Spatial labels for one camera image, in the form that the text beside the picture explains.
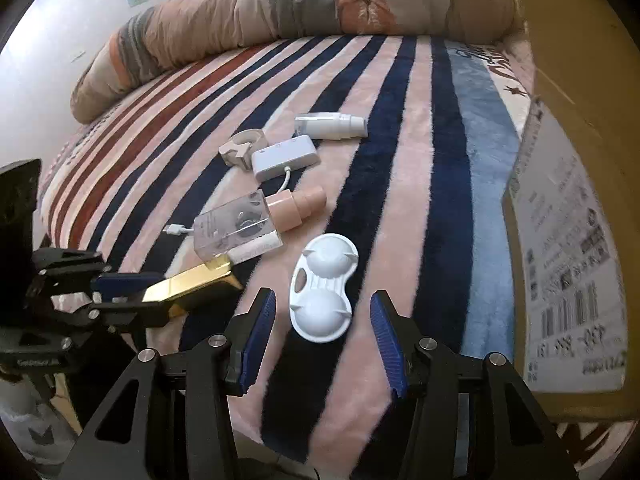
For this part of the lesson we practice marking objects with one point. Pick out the white contact lens case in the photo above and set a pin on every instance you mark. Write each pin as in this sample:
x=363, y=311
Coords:
x=322, y=300

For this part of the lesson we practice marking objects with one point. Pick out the cardboard box with white label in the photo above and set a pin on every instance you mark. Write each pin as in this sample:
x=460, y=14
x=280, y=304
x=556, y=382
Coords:
x=565, y=220

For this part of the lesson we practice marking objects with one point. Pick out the beige tape dispenser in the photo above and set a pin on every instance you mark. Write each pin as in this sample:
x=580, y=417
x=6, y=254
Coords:
x=240, y=150

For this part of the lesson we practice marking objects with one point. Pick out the white spray bottle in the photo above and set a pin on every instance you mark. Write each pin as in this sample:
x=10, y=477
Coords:
x=327, y=125

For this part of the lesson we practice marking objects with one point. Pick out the clear perfume bottle gold cap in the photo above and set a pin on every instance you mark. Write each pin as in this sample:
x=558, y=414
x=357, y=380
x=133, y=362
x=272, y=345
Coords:
x=232, y=227

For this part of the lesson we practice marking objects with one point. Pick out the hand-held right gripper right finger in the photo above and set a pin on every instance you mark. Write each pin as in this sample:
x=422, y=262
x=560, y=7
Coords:
x=386, y=340

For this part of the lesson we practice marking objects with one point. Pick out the striped fleece blanket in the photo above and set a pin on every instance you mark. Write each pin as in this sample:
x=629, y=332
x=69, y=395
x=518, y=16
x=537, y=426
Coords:
x=400, y=160

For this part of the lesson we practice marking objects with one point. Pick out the grey white cloth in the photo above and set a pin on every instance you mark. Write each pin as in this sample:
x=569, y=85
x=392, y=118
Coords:
x=35, y=420

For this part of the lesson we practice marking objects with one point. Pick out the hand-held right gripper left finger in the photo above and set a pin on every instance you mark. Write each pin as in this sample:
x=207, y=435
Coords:
x=260, y=335

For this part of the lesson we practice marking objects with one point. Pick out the beige patterned duvet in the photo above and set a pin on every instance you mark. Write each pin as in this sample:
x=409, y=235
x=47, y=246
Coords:
x=250, y=10

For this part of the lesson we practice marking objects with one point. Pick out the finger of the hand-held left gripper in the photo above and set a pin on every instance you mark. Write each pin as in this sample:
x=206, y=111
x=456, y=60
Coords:
x=125, y=282
x=125, y=316

